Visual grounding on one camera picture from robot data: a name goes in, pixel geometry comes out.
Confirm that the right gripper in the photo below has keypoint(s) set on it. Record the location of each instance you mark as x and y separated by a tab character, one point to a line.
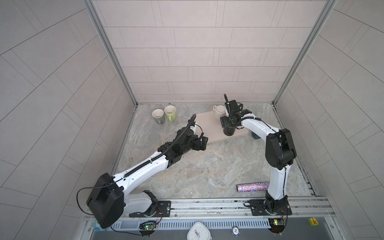
224	121

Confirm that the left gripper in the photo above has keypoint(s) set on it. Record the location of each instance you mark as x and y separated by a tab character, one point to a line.
203	144

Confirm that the black mug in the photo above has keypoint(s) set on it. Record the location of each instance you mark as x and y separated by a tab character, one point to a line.
229	130

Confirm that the light green mug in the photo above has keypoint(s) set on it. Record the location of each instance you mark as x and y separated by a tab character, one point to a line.
170	113

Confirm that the grey mug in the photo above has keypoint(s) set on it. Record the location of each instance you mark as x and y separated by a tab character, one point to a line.
159	116

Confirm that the dark green mug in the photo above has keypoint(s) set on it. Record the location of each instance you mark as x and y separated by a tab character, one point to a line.
255	136

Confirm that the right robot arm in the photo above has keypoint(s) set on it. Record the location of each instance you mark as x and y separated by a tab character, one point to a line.
280	152

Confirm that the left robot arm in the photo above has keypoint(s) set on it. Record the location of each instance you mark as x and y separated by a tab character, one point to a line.
112	196

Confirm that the white mug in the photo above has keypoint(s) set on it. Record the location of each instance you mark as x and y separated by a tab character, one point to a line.
219	111

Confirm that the pink plastic tray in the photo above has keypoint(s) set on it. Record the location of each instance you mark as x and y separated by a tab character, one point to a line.
213	129

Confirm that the glittery cylindrical bottle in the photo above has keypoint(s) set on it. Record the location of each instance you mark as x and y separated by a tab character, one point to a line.
253	187

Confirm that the white kitchen timer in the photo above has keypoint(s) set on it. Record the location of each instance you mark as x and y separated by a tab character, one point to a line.
199	232

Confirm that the round blue badge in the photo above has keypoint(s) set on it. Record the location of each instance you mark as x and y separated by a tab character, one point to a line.
235	231

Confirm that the left circuit board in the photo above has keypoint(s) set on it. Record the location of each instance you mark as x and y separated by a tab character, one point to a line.
147	228

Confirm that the circuit board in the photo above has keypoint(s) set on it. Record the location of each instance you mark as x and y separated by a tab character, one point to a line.
277	225
147	228

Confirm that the right circuit board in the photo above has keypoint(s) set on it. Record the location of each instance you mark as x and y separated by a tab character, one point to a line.
277	225

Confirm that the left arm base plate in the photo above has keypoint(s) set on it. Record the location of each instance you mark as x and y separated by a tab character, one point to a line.
160	209

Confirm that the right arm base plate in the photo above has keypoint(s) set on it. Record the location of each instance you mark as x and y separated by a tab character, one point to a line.
269	207

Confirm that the aluminium mounting rail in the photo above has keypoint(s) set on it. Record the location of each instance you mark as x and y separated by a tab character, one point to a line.
233	208

